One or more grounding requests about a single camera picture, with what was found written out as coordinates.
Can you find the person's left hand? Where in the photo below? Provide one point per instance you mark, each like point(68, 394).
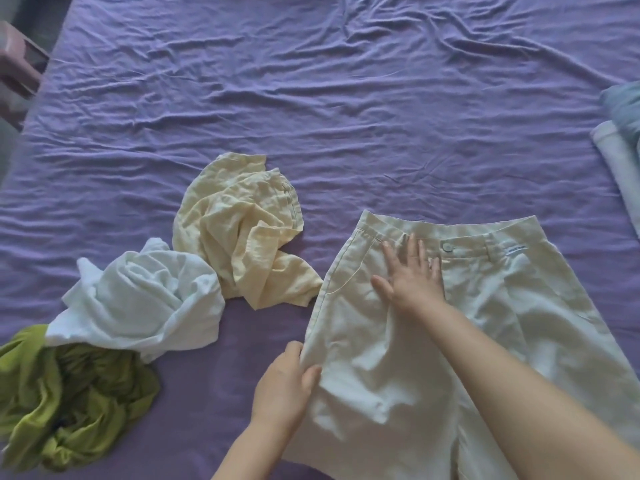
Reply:
point(282, 394)

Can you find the person's right hand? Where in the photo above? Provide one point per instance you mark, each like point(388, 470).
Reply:
point(415, 287)

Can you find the white t-shirt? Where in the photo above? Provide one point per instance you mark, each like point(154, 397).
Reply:
point(140, 299)

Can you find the pale yellow garment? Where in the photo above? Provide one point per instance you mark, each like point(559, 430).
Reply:
point(235, 214)

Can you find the purple sheet bed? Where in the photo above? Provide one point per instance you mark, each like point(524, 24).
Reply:
point(350, 94)

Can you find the green garment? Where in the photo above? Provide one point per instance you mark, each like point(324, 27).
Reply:
point(75, 404)

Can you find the white jeans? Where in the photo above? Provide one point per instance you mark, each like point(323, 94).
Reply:
point(617, 164)

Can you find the light blue denim jeans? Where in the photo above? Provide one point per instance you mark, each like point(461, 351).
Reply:
point(627, 109)

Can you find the person's right forearm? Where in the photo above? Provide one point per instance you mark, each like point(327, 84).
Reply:
point(530, 404)

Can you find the brown plastic stool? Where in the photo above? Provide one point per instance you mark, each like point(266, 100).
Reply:
point(17, 59)

